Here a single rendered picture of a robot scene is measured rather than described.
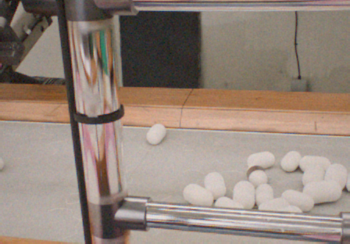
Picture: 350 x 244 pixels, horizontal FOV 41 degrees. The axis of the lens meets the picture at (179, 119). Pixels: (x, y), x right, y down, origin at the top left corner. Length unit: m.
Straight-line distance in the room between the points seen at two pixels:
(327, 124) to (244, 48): 1.93
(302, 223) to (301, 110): 0.41
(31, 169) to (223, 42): 2.06
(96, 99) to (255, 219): 0.10
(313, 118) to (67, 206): 0.34
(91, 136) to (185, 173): 0.30
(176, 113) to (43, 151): 0.19
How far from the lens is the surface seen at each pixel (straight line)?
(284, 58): 2.56
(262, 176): 0.49
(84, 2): 0.23
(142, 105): 0.68
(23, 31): 1.13
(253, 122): 0.64
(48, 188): 0.53
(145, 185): 0.51
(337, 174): 0.50
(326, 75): 2.60
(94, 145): 0.25
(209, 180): 0.47
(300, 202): 0.46
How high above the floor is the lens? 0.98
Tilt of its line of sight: 21 degrees down
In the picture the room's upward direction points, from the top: 2 degrees counter-clockwise
